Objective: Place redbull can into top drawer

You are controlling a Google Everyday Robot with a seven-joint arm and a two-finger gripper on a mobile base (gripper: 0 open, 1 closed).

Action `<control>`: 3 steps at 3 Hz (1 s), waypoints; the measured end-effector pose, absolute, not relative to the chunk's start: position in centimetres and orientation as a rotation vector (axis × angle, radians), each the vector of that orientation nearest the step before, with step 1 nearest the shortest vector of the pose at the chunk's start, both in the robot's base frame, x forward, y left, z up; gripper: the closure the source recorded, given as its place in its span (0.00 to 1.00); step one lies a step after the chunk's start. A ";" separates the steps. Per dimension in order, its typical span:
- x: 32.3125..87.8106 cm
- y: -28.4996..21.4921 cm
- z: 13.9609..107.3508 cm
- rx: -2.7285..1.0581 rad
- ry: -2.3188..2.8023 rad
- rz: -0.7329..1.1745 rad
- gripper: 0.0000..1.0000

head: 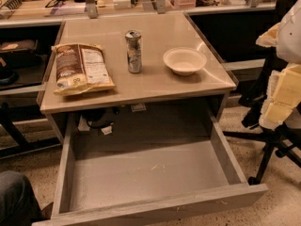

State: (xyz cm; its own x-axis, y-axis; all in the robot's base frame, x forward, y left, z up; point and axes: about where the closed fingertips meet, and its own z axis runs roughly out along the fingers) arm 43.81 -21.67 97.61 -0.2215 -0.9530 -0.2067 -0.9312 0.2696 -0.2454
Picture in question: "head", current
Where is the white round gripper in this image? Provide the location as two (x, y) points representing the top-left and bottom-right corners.
(259, 63), (301, 130)

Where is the silver redbull can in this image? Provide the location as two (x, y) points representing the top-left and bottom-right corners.
(125, 30), (142, 73)

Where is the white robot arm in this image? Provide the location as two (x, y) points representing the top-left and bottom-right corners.
(256, 0), (301, 130)

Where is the grey cabinet with beige top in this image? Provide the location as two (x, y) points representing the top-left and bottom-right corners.
(40, 13), (236, 146)

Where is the grey open top drawer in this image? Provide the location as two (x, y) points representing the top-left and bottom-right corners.
(35, 109), (267, 226)

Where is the brown chip bag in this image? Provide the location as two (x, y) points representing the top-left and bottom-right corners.
(52, 43), (115, 96)

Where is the black coiled spring holder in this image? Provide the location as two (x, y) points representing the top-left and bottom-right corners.
(0, 0), (22, 12)

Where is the person's dark trouser leg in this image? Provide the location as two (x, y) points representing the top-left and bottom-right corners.
(0, 170), (41, 226)

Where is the black cable under cabinet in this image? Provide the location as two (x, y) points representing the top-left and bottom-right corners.
(80, 106), (121, 131)

